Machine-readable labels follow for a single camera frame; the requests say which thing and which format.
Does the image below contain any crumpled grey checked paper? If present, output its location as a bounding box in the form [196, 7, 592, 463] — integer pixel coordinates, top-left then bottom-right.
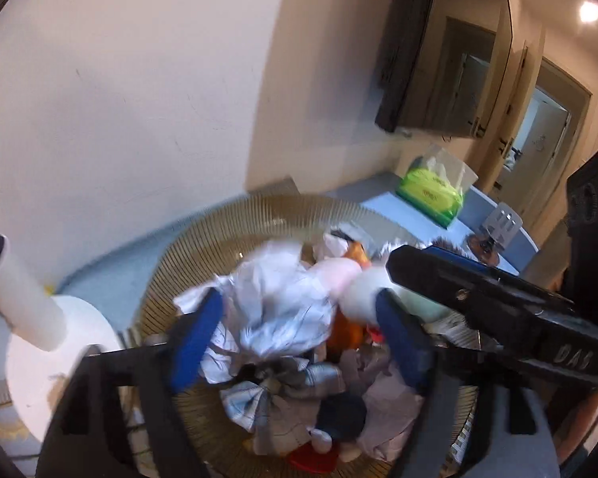
[218, 357, 346, 455]

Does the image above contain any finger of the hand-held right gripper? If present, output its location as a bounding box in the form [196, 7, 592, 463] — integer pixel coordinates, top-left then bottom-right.
[429, 243, 575, 306]
[385, 245, 598, 390]

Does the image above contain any large white paper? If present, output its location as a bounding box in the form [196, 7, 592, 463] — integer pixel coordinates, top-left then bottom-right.
[173, 239, 338, 385]

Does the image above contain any amber ribbed glass bowl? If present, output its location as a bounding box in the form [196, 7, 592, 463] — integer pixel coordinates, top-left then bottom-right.
[134, 194, 480, 478]

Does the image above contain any wooden door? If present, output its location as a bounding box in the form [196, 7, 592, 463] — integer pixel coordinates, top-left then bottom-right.
[493, 57, 594, 210]

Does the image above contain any person's right forearm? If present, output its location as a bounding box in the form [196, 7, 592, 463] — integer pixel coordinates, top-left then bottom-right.
[548, 387, 598, 465]

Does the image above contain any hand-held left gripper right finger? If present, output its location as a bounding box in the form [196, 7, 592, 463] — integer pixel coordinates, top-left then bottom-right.
[375, 288, 562, 478]

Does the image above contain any white plush with blue cap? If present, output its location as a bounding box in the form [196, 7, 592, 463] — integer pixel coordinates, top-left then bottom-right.
[308, 392, 370, 462]

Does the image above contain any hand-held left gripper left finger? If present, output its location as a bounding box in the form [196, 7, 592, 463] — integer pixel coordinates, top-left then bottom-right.
[37, 288, 226, 478]

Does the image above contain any brown fuzzy object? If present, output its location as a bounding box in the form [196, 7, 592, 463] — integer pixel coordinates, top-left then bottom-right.
[431, 237, 470, 256]

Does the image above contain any white desk lamp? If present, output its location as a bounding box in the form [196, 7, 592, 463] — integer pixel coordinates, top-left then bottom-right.
[0, 215, 126, 448]

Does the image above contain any orange plush toy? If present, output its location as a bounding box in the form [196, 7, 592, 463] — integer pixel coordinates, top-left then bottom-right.
[325, 240, 374, 355]

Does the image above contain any green tissue pack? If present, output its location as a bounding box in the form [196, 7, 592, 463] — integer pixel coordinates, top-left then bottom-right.
[396, 143, 480, 230]

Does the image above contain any brown round coaster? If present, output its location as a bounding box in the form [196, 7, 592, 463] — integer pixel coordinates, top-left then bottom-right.
[466, 234, 502, 265]

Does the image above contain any red and yellow plush toy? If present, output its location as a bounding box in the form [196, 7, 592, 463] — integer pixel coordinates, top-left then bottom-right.
[288, 443, 342, 475]

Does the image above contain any wall-mounted television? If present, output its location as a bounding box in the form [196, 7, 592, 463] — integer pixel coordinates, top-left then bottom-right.
[375, 0, 512, 139]

